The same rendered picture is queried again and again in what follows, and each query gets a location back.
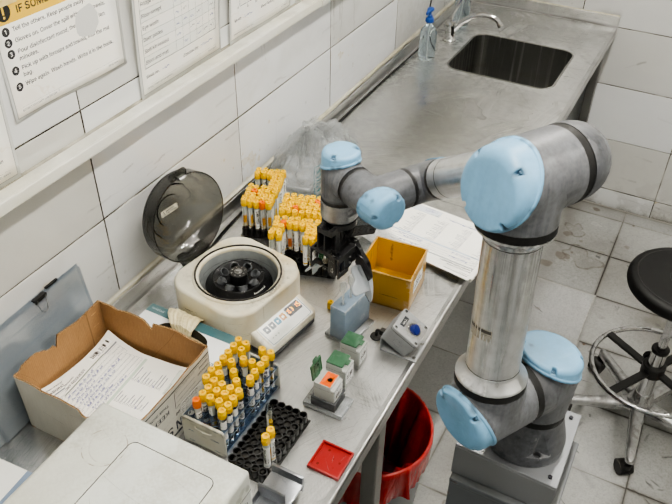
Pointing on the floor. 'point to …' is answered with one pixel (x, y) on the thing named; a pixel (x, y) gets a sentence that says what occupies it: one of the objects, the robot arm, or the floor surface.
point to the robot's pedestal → (461, 486)
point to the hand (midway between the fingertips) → (343, 286)
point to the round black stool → (648, 295)
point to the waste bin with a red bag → (401, 452)
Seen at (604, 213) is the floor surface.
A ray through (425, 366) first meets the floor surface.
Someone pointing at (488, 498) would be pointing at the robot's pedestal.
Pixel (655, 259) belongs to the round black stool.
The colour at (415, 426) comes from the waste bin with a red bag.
